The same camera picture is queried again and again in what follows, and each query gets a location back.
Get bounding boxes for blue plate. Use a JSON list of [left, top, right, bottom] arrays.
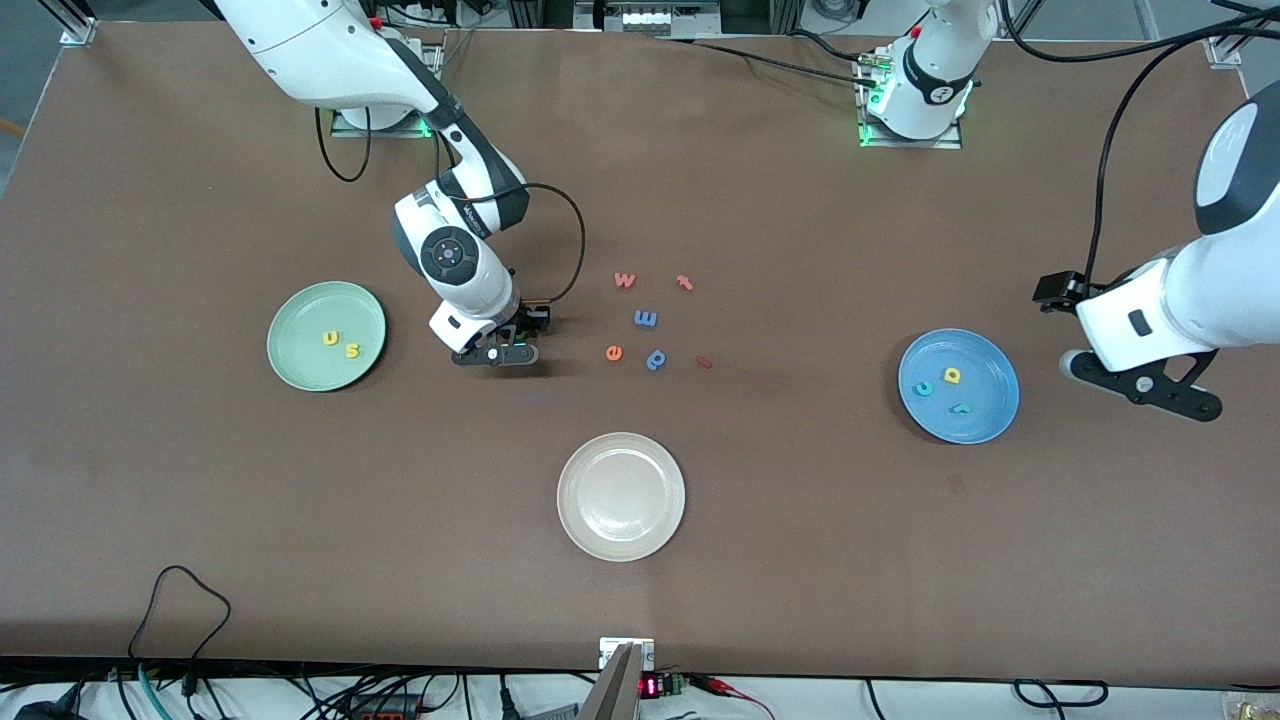
[[897, 328, 1021, 446]]

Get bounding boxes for white plate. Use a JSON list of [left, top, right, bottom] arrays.
[[556, 431, 687, 563]]

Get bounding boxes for green plate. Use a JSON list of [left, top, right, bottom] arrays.
[[266, 280, 388, 393]]

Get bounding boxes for white power strip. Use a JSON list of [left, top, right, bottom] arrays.
[[605, 5, 686, 33]]

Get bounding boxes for grey metal bar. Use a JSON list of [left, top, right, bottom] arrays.
[[578, 643, 643, 720]]

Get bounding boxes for black power strip red switches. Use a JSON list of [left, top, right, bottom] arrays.
[[345, 695, 426, 720]]

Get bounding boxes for red clip lead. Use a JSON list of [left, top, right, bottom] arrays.
[[688, 675, 776, 720]]

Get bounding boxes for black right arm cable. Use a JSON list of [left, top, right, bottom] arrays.
[[316, 105, 587, 306]]

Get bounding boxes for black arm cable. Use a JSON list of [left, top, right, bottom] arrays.
[[316, 105, 587, 306], [1000, 0, 1280, 286]]

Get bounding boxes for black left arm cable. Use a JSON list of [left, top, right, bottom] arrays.
[[1000, 0, 1280, 286]]

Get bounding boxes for black left camera mount bracket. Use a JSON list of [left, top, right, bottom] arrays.
[[1082, 348, 1224, 423]]

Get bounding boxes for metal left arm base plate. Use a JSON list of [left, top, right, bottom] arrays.
[[855, 50, 966, 151]]

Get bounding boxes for white tag bracket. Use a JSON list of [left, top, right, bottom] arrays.
[[599, 637, 656, 671]]

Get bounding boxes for black cable across table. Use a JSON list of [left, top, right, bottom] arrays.
[[650, 28, 881, 89]]

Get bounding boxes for black coiled cable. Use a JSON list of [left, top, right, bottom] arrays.
[[1012, 679, 1111, 708]]

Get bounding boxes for thin black looped cable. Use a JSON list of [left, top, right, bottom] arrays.
[[127, 565, 233, 696]]

